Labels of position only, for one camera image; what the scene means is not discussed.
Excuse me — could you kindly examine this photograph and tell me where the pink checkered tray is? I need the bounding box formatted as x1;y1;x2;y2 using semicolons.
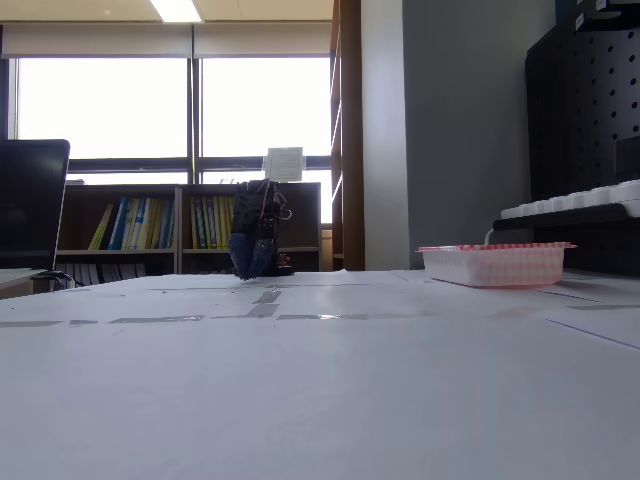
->
415;241;576;290

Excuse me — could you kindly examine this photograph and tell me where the white paper sign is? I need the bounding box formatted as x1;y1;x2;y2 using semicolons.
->
263;146;306;182

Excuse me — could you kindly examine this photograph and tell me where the low wooden bookshelf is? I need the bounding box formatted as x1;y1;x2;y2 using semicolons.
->
54;182;322;289

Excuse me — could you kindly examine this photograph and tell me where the black white binder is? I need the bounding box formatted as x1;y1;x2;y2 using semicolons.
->
74;263;104;286
102;262;147;282

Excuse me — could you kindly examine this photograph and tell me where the tall brown wooden shelf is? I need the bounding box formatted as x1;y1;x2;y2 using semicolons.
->
329;0;366;272

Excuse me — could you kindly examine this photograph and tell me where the blue book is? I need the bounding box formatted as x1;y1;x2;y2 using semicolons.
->
108;197;129;251

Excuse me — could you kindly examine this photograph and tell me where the leaning yellow book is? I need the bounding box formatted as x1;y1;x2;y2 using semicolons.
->
88;202;115;251

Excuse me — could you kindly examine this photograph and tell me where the white roller blind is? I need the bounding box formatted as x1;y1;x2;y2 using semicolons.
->
193;23;334;59
0;23;195;59

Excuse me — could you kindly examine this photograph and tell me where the computer monitor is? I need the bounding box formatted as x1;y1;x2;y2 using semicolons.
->
0;138;76;294

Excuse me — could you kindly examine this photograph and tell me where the ceiling light panel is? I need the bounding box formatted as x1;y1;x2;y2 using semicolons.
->
148;0;204;24

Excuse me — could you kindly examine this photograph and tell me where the white power strip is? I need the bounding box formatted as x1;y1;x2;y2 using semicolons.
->
500;179;640;220

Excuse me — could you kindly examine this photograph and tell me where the black desk shelf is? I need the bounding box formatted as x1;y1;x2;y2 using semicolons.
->
492;203;640;277

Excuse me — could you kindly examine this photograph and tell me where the black pegboard panel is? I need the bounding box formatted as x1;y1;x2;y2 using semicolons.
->
524;22;640;202

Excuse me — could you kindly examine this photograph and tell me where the dark plug adapter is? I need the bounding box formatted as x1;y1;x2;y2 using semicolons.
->
614;136;640;182

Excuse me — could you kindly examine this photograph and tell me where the red white servo cable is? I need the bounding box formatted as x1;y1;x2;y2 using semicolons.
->
259;180;295;224

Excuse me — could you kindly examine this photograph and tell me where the black window frame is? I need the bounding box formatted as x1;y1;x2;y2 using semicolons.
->
0;55;334;187

